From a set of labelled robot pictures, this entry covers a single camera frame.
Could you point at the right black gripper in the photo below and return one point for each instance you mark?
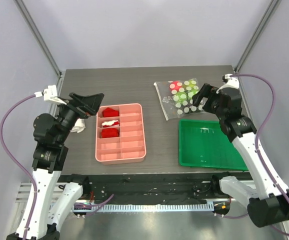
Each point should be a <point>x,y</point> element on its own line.
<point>210,100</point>

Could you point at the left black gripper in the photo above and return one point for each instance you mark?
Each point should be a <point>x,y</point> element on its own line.
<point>89,104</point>

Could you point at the clear polka dot zip bag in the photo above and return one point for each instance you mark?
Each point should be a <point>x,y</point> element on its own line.
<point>170,111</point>

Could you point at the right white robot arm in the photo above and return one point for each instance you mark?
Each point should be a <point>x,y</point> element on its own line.
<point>268,202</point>

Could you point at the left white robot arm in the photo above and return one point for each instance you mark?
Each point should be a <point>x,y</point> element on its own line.
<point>42,220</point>

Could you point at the yellow-green fake fruit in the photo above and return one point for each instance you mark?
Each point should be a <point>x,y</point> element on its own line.
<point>191,86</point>

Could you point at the green fake apple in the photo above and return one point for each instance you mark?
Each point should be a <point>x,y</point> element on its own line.
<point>181,99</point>

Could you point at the red fabric item top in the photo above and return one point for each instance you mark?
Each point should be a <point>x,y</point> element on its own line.
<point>110,112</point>

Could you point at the red fake apple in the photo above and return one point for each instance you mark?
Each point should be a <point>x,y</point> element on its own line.
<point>174,86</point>

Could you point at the white crumpled cloth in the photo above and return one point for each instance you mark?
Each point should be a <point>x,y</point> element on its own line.
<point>79,126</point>

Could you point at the red white fabric item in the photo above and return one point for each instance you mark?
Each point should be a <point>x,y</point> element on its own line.
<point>111,123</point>

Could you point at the red fabric item bottom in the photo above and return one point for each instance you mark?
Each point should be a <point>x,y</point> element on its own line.
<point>109,133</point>

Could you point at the green plastic tray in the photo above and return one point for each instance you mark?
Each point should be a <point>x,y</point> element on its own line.
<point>202,144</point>

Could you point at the pink divided organizer tray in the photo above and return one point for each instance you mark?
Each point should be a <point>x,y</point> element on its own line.
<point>130,146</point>

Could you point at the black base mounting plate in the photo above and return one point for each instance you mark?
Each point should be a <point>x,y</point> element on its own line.
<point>154,189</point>

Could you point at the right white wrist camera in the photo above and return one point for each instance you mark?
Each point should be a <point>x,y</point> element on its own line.
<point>229,81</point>

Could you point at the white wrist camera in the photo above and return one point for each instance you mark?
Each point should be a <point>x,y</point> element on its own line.
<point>229,81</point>
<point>50,94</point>

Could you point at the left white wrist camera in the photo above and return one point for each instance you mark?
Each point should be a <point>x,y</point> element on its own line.
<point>50,94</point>

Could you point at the left aluminium frame post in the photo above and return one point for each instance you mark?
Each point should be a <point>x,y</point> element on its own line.
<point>37,35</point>

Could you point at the aluminium frame post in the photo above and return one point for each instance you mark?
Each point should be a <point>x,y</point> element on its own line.
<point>37,35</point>
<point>261,26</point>

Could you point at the white slotted cable duct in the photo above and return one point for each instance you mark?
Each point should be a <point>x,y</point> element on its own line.
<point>115,208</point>

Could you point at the right aluminium frame post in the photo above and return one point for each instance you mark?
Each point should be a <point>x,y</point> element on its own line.
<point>261,26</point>

